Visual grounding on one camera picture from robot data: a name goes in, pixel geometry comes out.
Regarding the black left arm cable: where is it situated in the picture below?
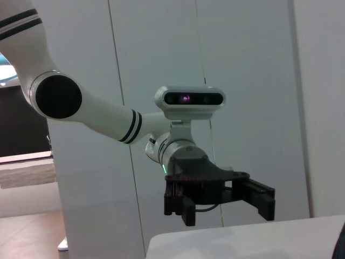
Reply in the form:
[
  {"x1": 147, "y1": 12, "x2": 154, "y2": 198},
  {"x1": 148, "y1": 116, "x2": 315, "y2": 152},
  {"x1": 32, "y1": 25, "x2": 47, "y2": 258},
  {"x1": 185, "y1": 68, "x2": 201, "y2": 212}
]
[{"x1": 195, "y1": 203, "x2": 219, "y2": 213}]

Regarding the black screen panel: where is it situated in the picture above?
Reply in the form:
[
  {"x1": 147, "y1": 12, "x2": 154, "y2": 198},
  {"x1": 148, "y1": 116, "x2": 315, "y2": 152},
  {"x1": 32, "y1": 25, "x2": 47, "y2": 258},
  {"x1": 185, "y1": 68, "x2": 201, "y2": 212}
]
[{"x1": 0, "y1": 83, "x2": 52, "y2": 157}]

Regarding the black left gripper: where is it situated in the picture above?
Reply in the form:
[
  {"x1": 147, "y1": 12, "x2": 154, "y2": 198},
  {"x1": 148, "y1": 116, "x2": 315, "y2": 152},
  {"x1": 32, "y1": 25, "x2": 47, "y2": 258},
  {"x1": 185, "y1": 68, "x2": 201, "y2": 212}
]
[{"x1": 163, "y1": 155, "x2": 277, "y2": 227}]

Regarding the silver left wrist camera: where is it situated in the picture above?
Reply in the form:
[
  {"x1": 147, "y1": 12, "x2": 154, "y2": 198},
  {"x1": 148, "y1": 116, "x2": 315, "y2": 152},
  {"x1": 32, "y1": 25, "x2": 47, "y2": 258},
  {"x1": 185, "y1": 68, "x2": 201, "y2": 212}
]
[{"x1": 154, "y1": 85, "x2": 226, "y2": 142}]

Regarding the white low bench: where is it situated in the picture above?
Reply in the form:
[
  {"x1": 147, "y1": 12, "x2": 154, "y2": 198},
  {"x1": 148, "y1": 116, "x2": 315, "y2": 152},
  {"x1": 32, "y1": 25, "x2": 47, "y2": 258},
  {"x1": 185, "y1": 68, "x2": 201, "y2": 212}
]
[{"x1": 0, "y1": 151, "x2": 57, "y2": 189}]

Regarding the white furniture foot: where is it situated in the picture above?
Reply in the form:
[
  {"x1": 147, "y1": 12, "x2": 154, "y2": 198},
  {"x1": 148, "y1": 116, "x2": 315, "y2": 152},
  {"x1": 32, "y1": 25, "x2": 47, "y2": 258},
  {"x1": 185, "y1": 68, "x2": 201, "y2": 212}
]
[{"x1": 57, "y1": 236, "x2": 70, "y2": 252}]

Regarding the blue white ceiling light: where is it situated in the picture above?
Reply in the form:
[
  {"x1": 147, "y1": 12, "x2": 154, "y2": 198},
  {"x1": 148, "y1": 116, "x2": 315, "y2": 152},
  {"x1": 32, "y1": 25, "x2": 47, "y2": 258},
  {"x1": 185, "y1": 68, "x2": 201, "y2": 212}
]
[{"x1": 0, "y1": 52, "x2": 18, "y2": 81}]

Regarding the dark teal zippered lunch bag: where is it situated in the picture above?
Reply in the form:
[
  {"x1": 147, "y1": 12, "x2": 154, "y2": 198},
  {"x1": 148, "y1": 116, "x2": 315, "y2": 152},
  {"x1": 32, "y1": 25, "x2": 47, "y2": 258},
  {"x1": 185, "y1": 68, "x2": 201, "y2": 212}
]
[{"x1": 334, "y1": 223, "x2": 345, "y2": 259}]

